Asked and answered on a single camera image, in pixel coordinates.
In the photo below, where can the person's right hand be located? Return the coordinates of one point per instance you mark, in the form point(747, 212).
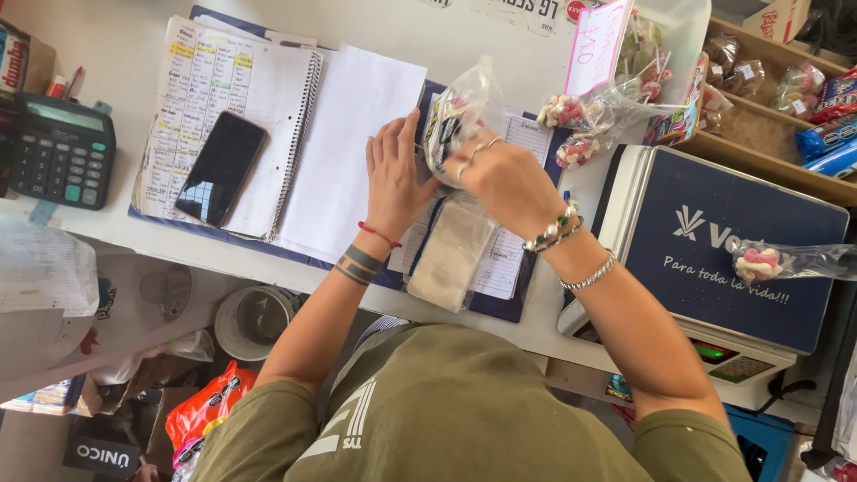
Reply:
point(512, 187)

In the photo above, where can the person's left hand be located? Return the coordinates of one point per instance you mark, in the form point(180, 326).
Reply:
point(393, 194)

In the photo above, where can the person's right fingers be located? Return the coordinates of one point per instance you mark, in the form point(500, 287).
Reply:
point(472, 155)

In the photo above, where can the clear bag of candies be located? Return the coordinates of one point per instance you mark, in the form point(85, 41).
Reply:
point(458, 114)

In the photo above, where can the silver finger rings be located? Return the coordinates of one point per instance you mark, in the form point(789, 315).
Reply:
point(477, 150)

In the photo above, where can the stack of clear plastic bags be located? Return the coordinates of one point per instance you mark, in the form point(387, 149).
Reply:
point(450, 258)

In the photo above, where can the pink and white gummy bag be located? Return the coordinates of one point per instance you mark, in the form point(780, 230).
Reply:
point(569, 110)
point(577, 151)
point(760, 262)

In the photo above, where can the printed form pad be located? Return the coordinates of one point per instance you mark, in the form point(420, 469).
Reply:
point(505, 261)

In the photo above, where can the blank white paper sheet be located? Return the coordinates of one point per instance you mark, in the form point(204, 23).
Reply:
point(348, 154)

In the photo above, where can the dark blue folder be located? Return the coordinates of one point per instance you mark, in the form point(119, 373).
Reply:
point(495, 311)

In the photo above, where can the pink handwritten paper sign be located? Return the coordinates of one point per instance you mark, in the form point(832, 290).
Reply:
point(596, 45)

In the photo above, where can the colourful candy box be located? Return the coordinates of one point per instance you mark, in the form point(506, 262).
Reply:
point(677, 114)

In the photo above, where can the clear tub of lollipops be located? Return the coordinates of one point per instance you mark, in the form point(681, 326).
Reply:
point(659, 57)

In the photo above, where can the black smartphone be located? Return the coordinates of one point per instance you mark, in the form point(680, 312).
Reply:
point(221, 169)

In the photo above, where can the spiral notebook with handwritten list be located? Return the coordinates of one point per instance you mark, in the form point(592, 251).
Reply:
point(221, 100)

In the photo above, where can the olive green shirt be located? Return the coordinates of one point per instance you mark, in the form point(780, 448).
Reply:
point(462, 415)

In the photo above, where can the digital scale with blue platform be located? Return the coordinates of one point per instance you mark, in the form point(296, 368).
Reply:
point(710, 261)

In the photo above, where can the white plastic bucket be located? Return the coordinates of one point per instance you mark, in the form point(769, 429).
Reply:
point(253, 322)

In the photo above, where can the wooden shelf with snack packets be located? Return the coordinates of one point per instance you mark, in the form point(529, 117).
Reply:
point(783, 107)

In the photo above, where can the brown cardboard box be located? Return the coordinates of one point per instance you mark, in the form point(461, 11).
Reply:
point(778, 17)

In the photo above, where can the orange snack bag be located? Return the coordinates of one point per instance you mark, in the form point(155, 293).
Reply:
point(204, 408)

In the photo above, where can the blue plastic crate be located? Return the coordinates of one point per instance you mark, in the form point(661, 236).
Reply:
point(760, 442)

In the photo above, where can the red marker pen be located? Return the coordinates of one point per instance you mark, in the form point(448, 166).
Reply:
point(70, 81)

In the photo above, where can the black desk calculator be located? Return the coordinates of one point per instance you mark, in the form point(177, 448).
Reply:
point(61, 150)

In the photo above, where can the white plastic bag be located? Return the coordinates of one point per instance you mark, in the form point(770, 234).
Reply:
point(43, 271)

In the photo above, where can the cardboard box with red print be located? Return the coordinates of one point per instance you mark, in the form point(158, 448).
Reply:
point(23, 60)

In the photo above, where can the black box with white print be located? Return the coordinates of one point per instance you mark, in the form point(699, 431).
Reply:
point(102, 456)

